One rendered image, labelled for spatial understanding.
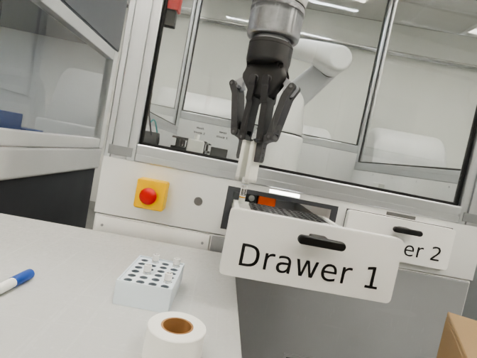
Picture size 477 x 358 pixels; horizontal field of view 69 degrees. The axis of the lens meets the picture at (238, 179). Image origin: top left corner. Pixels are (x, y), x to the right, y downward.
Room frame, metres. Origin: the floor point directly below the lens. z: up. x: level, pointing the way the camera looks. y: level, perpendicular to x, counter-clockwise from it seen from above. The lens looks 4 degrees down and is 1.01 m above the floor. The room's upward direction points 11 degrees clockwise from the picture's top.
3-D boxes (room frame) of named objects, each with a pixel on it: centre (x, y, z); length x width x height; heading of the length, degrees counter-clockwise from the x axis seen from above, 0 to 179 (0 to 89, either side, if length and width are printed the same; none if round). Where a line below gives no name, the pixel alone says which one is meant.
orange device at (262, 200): (1.27, -0.09, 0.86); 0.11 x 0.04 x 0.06; 93
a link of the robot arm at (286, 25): (0.60, -0.01, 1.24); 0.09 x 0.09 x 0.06
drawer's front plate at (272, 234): (0.56, -0.14, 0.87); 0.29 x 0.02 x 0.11; 93
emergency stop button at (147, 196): (0.81, 0.20, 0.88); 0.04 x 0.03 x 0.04; 93
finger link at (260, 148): (0.58, -0.03, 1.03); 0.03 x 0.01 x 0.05; 57
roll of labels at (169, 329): (0.40, 0.04, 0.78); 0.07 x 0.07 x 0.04
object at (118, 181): (1.37, -0.14, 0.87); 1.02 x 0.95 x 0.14; 93
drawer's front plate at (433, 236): (0.90, -0.44, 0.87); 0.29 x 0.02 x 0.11; 93
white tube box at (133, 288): (0.56, 0.11, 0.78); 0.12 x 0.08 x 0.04; 1
